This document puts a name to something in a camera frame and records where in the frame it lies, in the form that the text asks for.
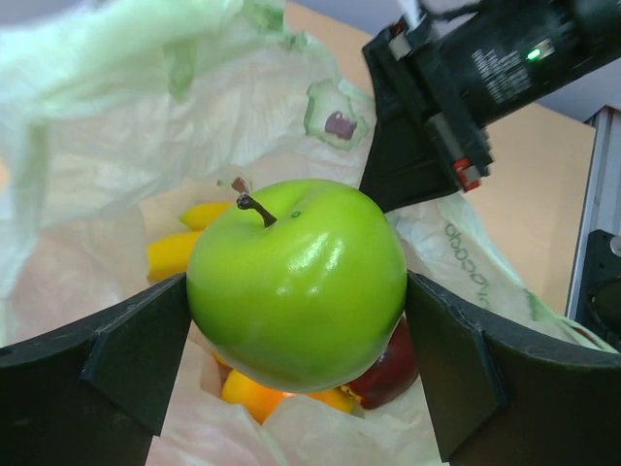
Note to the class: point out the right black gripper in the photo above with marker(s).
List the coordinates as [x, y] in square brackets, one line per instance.
[439, 84]

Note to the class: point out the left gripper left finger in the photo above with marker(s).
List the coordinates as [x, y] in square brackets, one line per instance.
[95, 391]

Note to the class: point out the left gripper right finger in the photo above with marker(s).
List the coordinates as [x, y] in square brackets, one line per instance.
[500, 393]

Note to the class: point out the dark red fake apple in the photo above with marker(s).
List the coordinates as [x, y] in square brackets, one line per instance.
[390, 376]

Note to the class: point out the yellow fake banana bunch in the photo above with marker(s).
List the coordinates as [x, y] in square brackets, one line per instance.
[170, 255]

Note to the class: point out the green fake apple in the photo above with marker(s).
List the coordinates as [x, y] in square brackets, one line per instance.
[301, 291]

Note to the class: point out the orange yellow fake mango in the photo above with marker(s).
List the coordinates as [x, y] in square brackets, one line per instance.
[260, 401]

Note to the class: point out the aluminium frame rail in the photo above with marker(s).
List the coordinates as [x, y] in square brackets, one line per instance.
[601, 206]

